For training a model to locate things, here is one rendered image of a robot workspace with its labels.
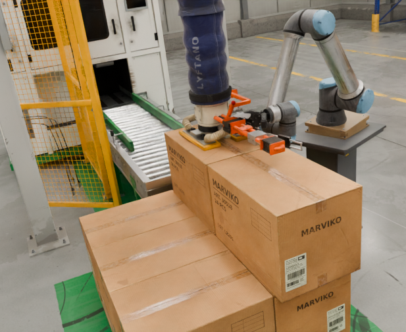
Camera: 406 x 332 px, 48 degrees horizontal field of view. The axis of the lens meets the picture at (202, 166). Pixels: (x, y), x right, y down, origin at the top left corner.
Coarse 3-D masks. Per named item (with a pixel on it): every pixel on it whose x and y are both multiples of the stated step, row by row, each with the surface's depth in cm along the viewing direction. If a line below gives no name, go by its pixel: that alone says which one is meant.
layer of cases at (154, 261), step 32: (96, 224) 257; (128, 224) 253; (160, 224) 248; (192, 224) 244; (96, 256) 226; (128, 256) 223; (160, 256) 220; (192, 256) 217; (224, 256) 213; (128, 288) 200; (160, 288) 198; (192, 288) 195; (224, 288) 192; (256, 288) 190; (320, 288) 194; (128, 320) 181; (160, 320) 179; (192, 320) 177; (224, 320) 178; (256, 320) 185; (288, 320) 193; (320, 320) 201
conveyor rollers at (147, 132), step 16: (112, 112) 478; (128, 112) 467; (144, 112) 464; (128, 128) 416; (144, 128) 412; (160, 128) 408; (144, 144) 370; (160, 144) 365; (144, 160) 343; (160, 160) 339; (160, 176) 312
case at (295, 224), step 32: (224, 160) 217; (256, 160) 213; (288, 160) 208; (224, 192) 204; (256, 192) 183; (288, 192) 179; (320, 192) 176; (352, 192) 176; (224, 224) 215; (256, 224) 182; (288, 224) 167; (320, 224) 174; (352, 224) 182; (256, 256) 191; (288, 256) 173; (320, 256) 180; (352, 256) 188; (288, 288) 178
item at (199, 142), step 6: (180, 132) 257; (186, 132) 253; (186, 138) 250; (192, 138) 244; (198, 138) 242; (198, 144) 236; (204, 144) 233; (210, 144) 233; (216, 144) 233; (204, 150) 231
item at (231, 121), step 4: (224, 120) 225; (228, 120) 226; (232, 120) 225; (236, 120) 225; (240, 120) 220; (244, 120) 221; (224, 124) 222; (228, 124) 219; (232, 124) 219; (236, 124) 219; (240, 124) 220; (224, 128) 224; (228, 128) 221; (232, 128) 219; (228, 132) 221; (232, 132) 220; (236, 132) 221
